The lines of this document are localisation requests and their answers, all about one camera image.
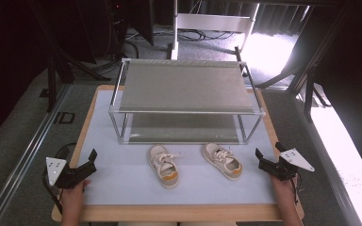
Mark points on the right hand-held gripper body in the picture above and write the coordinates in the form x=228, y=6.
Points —
x=287, y=164

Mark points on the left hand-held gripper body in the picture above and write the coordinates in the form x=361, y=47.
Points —
x=69, y=175

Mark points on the person's left hand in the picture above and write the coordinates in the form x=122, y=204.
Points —
x=75, y=188

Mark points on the person's right hand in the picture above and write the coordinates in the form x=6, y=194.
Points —
x=281, y=185

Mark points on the beige sneaker with orange heel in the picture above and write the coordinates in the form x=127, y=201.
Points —
x=165, y=168
x=224, y=161

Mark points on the white table mat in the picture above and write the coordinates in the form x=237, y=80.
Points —
x=125, y=175

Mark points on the black metal stand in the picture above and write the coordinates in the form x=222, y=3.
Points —
x=52, y=81
x=308, y=91

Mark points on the two-tier metal shoe rack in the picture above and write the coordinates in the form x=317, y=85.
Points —
x=185, y=86

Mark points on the black computer tower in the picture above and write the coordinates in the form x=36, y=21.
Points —
x=130, y=19

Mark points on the black floor bracket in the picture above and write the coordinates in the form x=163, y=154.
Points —
x=64, y=117

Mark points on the metal floor rail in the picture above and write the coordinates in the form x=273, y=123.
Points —
x=25, y=153

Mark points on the white frame stand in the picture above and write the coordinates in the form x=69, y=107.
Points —
x=212, y=22

